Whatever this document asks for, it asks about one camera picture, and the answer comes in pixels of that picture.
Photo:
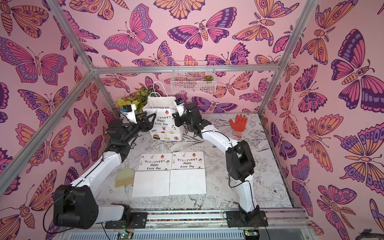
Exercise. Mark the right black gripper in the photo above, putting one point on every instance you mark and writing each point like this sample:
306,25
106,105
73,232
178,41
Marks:
182,118

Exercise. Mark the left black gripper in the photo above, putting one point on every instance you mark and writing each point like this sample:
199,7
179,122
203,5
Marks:
147,126

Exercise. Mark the white paper gift bag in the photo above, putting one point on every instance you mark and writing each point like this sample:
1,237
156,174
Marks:
152,179

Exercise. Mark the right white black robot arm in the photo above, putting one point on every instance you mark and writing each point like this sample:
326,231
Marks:
240,162

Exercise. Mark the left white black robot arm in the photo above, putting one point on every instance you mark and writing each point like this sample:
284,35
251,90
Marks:
75,206

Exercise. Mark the potted green leafy plant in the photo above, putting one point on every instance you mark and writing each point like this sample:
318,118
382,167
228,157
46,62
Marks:
139,98

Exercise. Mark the small plant in basket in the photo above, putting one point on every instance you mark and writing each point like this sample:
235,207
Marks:
208,78

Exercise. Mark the red rubber glove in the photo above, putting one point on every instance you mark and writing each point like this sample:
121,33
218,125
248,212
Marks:
239,125

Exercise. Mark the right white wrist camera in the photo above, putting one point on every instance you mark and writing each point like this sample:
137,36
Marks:
180,105

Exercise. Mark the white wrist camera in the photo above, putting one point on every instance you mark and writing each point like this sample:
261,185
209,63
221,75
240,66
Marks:
180,105
128,112

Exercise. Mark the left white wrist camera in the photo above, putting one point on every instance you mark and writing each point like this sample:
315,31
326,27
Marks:
128,112

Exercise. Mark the white wire wall basket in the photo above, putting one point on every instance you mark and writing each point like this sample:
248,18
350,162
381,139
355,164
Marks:
188,77

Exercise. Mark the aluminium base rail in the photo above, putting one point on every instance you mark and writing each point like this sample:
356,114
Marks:
216,224

